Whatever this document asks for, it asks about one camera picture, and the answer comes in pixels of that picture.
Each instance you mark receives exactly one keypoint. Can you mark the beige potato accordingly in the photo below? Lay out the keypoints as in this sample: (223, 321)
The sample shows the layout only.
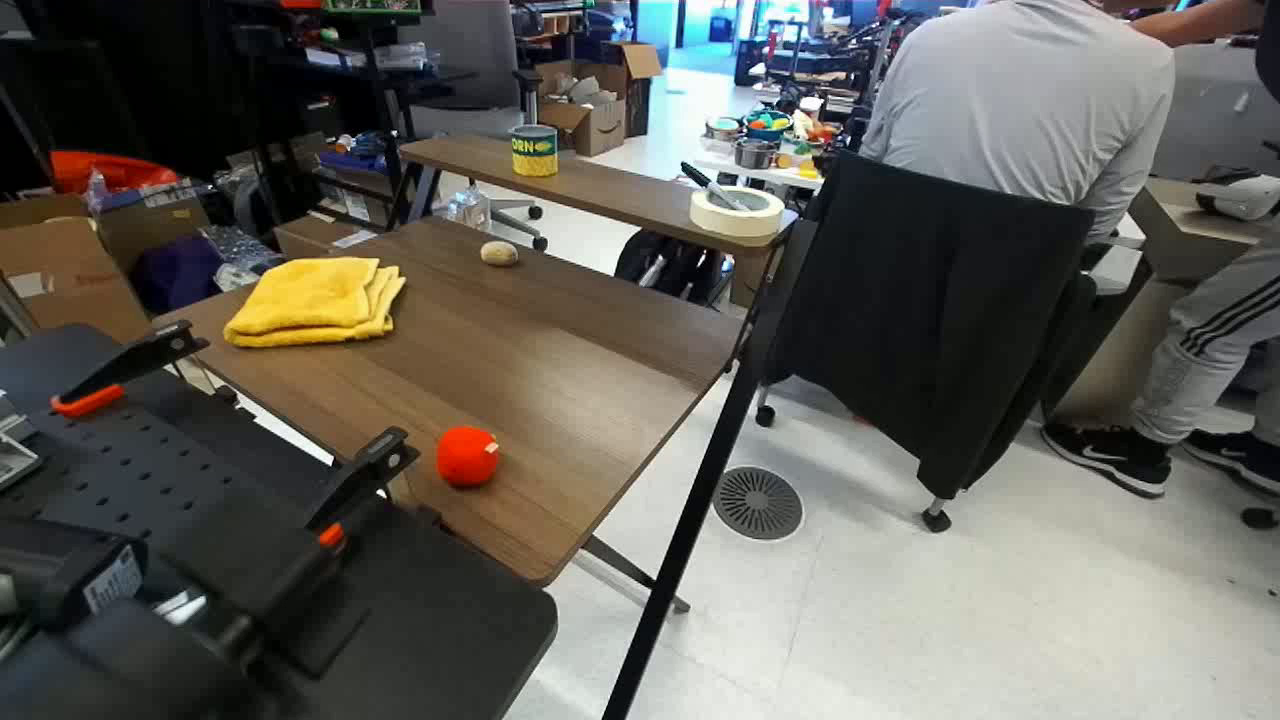
(496, 253)

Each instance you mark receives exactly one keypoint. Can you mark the person in grey striped trousers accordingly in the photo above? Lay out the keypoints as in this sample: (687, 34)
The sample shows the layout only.
(1213, 330)

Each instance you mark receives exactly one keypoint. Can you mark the black office chair with jacket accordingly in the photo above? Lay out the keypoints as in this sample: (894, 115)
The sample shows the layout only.
(942, 312)

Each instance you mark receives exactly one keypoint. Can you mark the black tripod pole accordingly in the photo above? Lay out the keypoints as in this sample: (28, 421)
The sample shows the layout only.
(748, 366)

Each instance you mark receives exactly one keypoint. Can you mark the person in grey shirt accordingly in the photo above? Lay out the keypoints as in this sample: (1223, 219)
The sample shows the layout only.
(1031, 99)

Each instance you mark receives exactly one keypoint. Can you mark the black clamp orange trigger right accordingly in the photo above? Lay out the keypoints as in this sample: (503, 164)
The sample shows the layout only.
(280, 610)

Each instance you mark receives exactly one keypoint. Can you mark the yellow green tin can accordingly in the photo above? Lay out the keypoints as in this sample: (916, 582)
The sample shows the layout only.
(532, 149)

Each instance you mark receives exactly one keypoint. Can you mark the white tape roll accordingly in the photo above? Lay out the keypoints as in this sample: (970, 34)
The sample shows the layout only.
(736, 215)

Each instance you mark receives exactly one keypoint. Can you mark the cardboard box at left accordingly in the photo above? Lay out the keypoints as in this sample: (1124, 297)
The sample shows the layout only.
(111, 268)

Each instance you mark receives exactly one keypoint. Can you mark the round floor drain cover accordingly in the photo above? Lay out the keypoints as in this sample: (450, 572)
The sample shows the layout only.
(757, 505)

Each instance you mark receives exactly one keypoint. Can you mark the yellow cloth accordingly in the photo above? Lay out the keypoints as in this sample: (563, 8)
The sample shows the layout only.
(316, 303)

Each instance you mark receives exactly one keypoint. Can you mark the red tomato ball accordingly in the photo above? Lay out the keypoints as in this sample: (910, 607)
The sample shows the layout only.
(465, 459)

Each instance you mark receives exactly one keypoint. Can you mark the open cardboard box background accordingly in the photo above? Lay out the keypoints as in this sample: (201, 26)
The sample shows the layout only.
(597, 103)

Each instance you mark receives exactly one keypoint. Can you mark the black clamp orange handle left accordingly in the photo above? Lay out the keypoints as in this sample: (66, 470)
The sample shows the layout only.
(107, 381)

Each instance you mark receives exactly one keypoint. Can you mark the wooden back table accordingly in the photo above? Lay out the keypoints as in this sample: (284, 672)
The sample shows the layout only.
(631, 198)

